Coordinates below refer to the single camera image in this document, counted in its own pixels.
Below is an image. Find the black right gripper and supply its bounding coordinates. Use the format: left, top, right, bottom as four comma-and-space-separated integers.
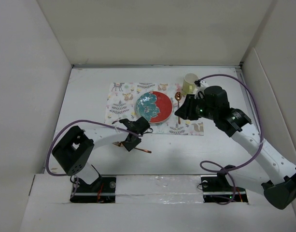
174, 94, 217, 121

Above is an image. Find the copper spoon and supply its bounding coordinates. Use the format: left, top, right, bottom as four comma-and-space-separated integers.
174, 91, 183, 124

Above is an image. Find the red and teal plate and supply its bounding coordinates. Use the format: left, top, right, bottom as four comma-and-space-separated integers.
135, 91, 173, 124

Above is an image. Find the yellow translucent mug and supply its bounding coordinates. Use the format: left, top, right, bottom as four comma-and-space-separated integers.
182, 73, 198, 96

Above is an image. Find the patterned animal print cloth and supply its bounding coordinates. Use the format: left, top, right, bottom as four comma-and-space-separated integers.
105, 83, 204, 136

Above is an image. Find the copper fork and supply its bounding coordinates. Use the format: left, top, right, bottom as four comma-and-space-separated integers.
113, 142, 152, 154

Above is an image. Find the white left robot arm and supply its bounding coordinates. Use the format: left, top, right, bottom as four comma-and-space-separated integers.
51, 117, 153, 192

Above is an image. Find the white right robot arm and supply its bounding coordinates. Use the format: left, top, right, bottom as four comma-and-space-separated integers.
174, 86, 296, 210

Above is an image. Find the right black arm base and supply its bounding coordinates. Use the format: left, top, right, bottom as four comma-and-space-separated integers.
197, 174, 249, 204

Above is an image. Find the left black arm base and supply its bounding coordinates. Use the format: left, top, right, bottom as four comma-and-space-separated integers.
70, 176, 116, 203

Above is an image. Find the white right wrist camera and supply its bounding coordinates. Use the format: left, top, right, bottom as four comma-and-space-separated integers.
194, 80, 209, 99

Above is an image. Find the metal table edge rail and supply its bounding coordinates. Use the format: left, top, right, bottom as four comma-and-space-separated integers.
72, 64, 241, 69

